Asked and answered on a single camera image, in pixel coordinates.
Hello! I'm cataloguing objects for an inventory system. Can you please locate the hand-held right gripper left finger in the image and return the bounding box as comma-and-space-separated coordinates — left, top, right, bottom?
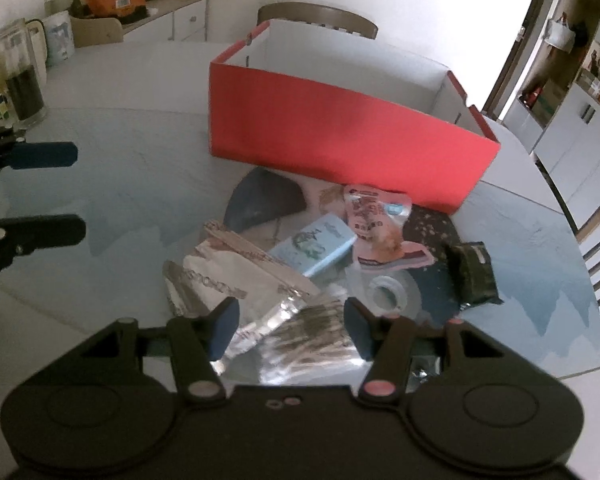
55, 297, 241, 405

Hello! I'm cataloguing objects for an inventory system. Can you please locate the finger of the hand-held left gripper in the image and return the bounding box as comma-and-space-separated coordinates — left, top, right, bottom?
0, 127, 79, 177
0, 214, 87, 262

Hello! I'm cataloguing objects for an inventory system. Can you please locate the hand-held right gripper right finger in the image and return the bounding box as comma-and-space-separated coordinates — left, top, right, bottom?
344, 297, 531, 405

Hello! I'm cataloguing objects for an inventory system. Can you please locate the dark striped foil packet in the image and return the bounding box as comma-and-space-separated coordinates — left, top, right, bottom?
257, 294, 368, 378

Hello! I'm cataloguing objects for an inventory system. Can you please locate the silver foil packet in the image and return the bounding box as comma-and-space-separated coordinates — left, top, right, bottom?
161, 240, 301, 361

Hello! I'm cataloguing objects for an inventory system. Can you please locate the clear tape roll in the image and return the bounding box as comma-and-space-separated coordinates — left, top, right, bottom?
345, 260, 422, 321

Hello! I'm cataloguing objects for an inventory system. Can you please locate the paper chopstick sleeve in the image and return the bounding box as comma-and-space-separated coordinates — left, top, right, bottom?
203, 219, 322, 297

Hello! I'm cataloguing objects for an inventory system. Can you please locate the light blue tissue pack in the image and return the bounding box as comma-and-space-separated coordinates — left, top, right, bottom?
269, 213, 357, 277

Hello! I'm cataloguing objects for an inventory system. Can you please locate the pink snack packet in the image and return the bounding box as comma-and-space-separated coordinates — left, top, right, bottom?
342, 183, 436, 267

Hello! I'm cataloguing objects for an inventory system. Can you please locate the dark green packet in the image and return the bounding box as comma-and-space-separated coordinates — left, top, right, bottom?
444, 241, 499, 307

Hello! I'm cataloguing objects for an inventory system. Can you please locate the red cardboard box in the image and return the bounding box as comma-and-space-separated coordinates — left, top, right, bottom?
209, 19, 502, 215

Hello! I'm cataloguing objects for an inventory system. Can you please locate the white marble desktop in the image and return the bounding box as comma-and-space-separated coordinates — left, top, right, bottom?
0, 40, 600, 480

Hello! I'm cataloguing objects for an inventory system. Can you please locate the glass pitcher with dark liquid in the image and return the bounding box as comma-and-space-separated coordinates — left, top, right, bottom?
0, 19, 49, 132

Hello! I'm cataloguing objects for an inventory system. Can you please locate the glass turntable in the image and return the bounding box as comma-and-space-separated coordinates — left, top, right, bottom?
0, 106, 600, 382

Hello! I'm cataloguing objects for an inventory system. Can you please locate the white printed canister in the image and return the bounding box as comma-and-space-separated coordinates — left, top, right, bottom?
41, 10, 77, 67

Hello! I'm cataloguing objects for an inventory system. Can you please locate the beige chair back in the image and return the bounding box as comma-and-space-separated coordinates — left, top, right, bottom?
71, 16, 125, 49

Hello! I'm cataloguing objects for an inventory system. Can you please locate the white sideboard cabinet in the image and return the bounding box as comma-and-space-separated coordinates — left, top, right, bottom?
72, 0, 209, 49

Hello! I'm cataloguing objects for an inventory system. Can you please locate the white shelf cabinet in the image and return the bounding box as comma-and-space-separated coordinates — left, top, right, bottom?
500, 0, 600, 203

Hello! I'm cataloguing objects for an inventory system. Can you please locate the white hanging bag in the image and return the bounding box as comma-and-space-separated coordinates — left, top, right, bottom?
546, 14, 577, 52

